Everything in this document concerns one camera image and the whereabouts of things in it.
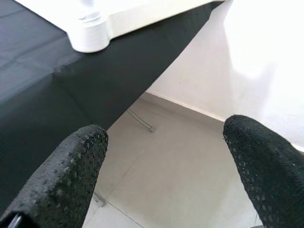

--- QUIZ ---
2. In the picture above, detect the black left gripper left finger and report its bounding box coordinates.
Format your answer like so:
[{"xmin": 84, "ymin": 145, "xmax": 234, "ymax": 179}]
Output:
[{"xmin": 0, "ymin": 124, "xmax": 109, "ymax": 228}]

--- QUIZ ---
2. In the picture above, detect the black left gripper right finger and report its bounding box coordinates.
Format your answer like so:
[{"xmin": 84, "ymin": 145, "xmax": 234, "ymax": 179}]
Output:
[{"xmin": 223, "ymin": 114, "xmax": 304, "ymax": 228}]

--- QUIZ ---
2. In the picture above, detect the white plastic table leg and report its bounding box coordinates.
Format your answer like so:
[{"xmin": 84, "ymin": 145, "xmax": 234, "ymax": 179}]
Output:
[{"xmin": 77, "ymin": 0, "xmax": 105, "ymax": 24}]

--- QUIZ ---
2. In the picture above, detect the black table cloth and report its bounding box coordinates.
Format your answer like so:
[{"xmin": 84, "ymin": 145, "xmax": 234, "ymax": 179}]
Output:
[{"xmin": 0, "ymin": 0, "xmax": 226, "ymax": 209}]

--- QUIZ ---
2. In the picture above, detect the white plastic table top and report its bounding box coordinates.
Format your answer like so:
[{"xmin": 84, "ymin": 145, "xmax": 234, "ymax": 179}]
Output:
[{"xmin": 67, "ymin": 0, "xmax": 235, "ymax": 53}]

